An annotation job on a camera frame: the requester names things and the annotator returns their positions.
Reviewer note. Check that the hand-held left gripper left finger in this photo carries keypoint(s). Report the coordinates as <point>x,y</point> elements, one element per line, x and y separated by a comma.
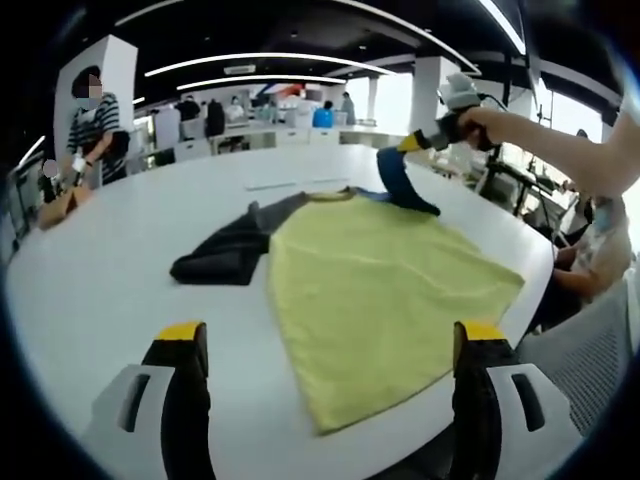
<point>185,400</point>

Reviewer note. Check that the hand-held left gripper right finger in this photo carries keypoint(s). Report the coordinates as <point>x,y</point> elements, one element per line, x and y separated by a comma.
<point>475,400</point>

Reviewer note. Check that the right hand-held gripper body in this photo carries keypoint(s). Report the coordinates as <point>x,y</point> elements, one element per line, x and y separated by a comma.
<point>460,90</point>

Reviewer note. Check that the yellow colour-block garment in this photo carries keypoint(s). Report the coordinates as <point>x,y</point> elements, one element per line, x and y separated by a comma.
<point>375,290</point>

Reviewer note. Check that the white template strip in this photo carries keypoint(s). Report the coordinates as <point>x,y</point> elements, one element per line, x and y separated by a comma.
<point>270,184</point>

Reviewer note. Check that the person's right hand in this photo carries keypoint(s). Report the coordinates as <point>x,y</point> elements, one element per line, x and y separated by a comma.
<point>477,119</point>

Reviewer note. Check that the ceiling light strip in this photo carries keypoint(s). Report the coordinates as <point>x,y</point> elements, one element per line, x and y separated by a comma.
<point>502,22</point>
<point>260,79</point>
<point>270,56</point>

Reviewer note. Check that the black equipment stand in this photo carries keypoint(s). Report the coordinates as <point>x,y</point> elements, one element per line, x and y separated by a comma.
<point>494,170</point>

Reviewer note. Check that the grey mesh chair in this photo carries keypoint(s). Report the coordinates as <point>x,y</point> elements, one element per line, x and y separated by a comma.
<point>590,360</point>

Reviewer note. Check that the row of white cabinets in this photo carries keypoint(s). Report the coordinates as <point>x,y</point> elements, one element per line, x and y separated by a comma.
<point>290,137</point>

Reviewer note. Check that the ceiling air vent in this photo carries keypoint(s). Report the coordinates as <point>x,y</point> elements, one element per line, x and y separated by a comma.
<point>240,69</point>

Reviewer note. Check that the brown cardboard box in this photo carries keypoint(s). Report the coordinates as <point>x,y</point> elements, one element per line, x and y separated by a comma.
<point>60,210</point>

